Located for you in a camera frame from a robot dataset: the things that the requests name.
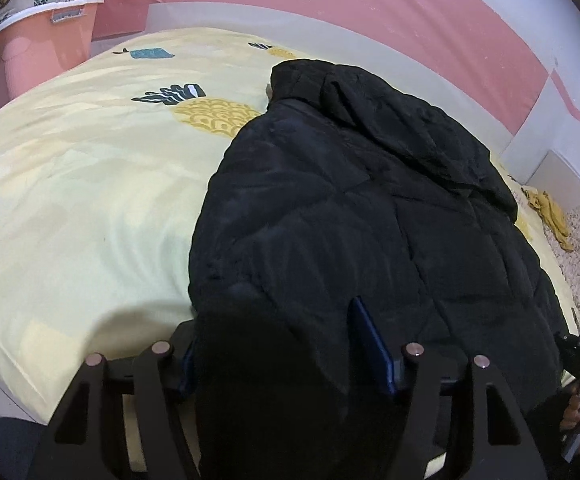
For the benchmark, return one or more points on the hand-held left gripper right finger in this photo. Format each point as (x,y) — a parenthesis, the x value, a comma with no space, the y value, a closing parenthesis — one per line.
(375,350)

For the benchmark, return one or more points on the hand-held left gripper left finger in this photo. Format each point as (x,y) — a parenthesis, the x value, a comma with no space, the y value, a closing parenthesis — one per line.
(187,371)

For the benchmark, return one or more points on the black puffer jacket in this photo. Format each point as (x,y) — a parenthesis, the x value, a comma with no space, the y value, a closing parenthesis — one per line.
(345,210)

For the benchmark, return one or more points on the mustard yellow cloth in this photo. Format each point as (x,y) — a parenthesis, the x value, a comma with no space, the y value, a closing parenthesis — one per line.
(552,215)

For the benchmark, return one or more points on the person's dark trousers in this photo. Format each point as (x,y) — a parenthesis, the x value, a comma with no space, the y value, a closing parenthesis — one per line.
(10,450)

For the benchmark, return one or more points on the yellow pineapple print bed sheet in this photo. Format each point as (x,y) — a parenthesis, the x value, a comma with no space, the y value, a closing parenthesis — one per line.
(70,185)

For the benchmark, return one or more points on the pink plastic storage box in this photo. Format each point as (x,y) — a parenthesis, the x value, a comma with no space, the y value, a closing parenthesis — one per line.
(45,45)

